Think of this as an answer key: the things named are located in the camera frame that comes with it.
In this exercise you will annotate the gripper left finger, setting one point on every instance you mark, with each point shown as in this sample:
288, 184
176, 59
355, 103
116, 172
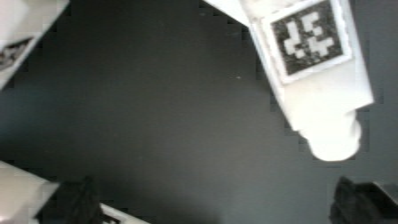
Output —
73, 205

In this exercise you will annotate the white square tabletop tray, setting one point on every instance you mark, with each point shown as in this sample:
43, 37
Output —
25, 192

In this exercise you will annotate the white table leg front tag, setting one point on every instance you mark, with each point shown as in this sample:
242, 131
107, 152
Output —
304, 36

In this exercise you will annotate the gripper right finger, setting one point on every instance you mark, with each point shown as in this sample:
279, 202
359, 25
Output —
364, 203

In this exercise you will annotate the white table leg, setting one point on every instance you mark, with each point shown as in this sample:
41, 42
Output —
27, 18

